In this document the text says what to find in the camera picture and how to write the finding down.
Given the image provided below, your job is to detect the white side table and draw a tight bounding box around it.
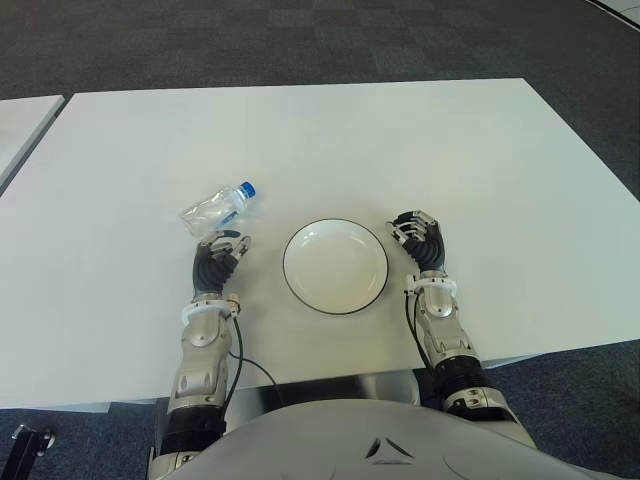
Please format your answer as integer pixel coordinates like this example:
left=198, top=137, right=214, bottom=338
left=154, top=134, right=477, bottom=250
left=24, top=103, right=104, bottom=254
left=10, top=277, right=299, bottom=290
left=0, top=94, right=66, bottom=194
left=584, top=0, right=640, bottom=12

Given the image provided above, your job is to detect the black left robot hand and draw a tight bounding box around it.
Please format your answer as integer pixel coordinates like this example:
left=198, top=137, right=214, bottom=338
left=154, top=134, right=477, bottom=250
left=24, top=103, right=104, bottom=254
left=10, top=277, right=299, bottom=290
left=191, top=229, right=253, bottom=298

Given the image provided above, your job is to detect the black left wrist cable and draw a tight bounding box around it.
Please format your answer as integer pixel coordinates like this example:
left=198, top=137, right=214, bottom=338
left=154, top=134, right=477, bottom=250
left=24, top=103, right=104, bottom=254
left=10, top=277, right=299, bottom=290
left=224, top=312, right=280, bottom=401

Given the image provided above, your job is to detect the grey robot torso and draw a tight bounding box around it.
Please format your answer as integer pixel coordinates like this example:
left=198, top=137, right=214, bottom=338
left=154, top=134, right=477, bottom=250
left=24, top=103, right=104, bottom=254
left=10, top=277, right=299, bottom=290
left=169, top=372, right=609, bottom=480

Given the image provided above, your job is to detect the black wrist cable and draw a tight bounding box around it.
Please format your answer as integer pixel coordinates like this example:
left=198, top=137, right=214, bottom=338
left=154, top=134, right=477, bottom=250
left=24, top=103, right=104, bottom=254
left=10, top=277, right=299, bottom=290
left=404, top=289, right=436, bottom=374
left=224, top=312, right=280, bottom=401

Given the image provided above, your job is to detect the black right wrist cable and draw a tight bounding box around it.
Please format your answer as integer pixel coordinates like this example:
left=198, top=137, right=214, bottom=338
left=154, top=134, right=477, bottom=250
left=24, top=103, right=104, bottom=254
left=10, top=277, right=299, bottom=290
left=404, top=289, right=436, bottom=374

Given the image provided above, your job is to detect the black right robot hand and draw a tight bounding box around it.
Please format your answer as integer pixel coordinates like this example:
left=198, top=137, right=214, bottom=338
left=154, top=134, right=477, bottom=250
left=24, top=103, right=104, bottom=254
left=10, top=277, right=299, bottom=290
left=385, top=209, right=448, bottom=276

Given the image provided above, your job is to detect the clear blue-capped water bottle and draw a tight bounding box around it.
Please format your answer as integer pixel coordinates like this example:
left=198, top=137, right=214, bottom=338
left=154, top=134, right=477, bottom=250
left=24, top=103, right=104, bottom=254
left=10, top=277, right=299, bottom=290
left=179, top=180, right=258, bottom=237

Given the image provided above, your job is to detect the white plate with black rim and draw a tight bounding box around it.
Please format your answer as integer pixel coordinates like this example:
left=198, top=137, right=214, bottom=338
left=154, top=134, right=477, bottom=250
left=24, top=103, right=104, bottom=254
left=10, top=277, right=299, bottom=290
left=282, top=217, right=391, bottom=316

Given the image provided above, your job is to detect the black wheeled stand base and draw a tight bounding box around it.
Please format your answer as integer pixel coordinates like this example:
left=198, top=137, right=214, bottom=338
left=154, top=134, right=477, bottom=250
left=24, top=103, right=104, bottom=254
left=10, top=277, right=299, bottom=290
left=0, top=423, right=57, bottom=480

